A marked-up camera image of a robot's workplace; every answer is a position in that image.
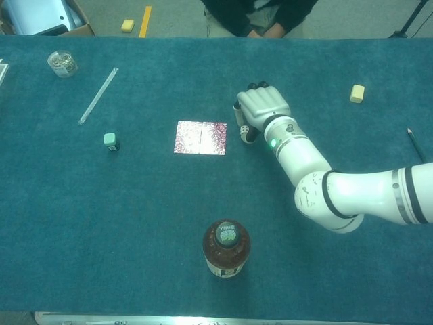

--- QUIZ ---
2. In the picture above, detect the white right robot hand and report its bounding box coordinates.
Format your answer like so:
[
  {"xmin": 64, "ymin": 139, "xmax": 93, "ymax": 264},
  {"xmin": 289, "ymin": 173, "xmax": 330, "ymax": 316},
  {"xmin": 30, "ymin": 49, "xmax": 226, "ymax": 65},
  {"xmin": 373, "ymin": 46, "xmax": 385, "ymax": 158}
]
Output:
[{"xmin": 231, "ymin": 80, "xmax": 292, "ymax": 144}]

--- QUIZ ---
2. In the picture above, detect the red white patterned card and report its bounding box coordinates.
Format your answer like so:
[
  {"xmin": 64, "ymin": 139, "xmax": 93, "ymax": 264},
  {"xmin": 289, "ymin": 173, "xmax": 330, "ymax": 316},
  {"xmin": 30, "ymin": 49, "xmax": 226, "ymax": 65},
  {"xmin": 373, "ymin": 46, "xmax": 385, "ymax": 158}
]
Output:
[{"xmin": 173, "ymin": 120, "xmax": 228, "ymax": 156}]

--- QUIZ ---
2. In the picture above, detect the seated person in dark clothes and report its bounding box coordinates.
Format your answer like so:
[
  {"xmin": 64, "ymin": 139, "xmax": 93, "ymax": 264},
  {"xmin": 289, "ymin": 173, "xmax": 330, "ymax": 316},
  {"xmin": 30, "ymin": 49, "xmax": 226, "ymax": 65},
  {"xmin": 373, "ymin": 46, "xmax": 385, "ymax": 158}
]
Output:
[{"xmin": 200, "ymin": 0, "xmax": 319, "ymax": 39}]

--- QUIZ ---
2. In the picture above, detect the teal table cloth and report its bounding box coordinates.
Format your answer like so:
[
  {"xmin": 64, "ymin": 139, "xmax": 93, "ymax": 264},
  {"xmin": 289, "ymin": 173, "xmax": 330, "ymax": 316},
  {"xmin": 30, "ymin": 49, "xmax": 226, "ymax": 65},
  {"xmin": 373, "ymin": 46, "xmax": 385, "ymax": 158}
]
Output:
[{"xmin": 0, "ymin": 35, "xmax": 433, "ymax": 314}]

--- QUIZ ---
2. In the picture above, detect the yellow eraser block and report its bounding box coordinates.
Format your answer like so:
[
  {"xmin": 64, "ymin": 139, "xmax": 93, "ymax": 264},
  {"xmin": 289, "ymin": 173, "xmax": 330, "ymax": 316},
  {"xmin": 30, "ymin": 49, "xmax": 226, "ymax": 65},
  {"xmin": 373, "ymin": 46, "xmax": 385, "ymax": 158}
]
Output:
[{"xmin": 349, "ymin": 84, "xmax": 366, "ymax": 104}]

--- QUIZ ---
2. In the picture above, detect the yellow floor tape strip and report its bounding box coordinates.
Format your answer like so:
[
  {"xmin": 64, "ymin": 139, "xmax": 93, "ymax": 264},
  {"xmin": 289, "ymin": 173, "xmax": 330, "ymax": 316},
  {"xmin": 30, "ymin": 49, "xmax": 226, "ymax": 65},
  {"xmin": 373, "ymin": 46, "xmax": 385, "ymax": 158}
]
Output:
[{"xmin": 138, "ymin": 5, "xmax": 153, "ymax": 38}]

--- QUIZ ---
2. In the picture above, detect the brown tea bottle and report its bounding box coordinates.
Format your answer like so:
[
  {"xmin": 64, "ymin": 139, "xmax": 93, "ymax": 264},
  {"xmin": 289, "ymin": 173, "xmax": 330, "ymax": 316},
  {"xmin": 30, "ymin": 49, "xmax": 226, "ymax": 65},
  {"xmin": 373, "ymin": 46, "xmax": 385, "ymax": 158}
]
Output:
[{"xmin": 202, "ymin": 219, "xmax": 252, "ymax": 279}]

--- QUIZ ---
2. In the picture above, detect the pale green cube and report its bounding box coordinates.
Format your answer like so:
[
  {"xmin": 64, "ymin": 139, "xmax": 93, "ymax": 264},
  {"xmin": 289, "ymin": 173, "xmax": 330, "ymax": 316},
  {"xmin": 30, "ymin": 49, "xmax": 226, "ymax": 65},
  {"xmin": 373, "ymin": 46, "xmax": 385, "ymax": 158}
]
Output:
[{"xmin": 103, "ymin": 132, "xmax": 121, "ymax": 152}]

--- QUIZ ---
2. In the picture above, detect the black pencil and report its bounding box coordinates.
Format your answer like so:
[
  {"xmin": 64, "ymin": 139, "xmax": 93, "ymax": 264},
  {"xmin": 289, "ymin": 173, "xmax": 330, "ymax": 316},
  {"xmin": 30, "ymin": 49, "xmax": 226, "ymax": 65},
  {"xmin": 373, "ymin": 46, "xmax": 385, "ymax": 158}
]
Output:
[{"xmin": 407, "ymin": 127, "xmax": 428, "ymax": 163}]

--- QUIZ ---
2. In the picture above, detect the clear plastic tube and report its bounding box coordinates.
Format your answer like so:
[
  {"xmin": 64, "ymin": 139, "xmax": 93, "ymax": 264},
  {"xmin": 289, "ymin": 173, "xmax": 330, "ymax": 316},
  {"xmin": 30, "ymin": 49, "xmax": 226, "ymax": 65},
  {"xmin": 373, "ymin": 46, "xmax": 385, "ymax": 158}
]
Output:
[{"xmin": 77, "ymin": 66, "xmax": 120, "ymax": 126}]

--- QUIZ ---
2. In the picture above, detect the black tripod stand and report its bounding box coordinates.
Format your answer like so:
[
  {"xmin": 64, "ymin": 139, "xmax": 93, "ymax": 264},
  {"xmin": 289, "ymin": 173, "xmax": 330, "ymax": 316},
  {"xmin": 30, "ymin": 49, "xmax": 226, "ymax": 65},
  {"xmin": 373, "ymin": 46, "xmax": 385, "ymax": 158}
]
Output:
[{"xmin": 388, "ymin": 0, "xmax": 433, "ymax": 39}]

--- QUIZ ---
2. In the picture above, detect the clear jar of paper clips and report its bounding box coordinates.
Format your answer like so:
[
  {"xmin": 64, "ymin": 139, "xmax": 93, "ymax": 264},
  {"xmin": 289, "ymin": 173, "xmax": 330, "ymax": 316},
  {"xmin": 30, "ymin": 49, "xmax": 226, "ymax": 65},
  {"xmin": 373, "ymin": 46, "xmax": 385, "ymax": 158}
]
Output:
[{"xmin": 47, "ymin": 49, "xmax": 78, "ymax": 79}]

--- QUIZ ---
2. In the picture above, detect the cardboard box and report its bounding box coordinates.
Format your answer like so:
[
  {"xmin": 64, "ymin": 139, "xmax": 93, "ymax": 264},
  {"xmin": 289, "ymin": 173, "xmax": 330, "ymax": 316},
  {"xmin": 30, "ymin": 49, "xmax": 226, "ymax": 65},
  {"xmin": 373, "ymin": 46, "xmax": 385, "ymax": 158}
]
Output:
[{"xmin": 0, "ymin": 0, "xmax": 97, "ymax": 37}]

